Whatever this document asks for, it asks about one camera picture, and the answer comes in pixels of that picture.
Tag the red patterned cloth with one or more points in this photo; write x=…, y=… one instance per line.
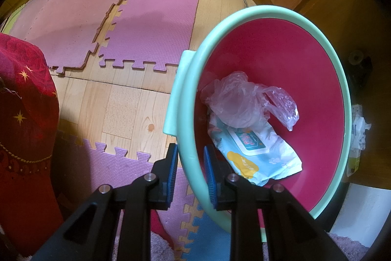
x=27, y=96

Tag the green red plastic basin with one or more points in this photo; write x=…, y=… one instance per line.
x=275, y=50

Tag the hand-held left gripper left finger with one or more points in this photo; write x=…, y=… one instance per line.
x=171, y=169

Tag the clear plastic bag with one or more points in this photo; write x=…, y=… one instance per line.
x=238, y=99

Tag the white crumpled packaging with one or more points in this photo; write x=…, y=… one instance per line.
x=359, y=129

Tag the purple foam puzzle mat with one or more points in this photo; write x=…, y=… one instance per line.
x=158, y=19
x=122, y=169

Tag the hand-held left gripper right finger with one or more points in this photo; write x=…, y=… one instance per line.
x=210, y=175

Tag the white panel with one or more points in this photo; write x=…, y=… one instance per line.
x=357, y=209

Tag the light blue wet wipes pack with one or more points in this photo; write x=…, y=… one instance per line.
x=268, y=163

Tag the pink foam puzzle mat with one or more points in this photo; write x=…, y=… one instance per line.
x=67, y=19

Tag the blue foam puzzle mat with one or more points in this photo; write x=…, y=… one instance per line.
x=210, y=236

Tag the black caster wheel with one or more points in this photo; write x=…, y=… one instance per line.
x=356, y=58

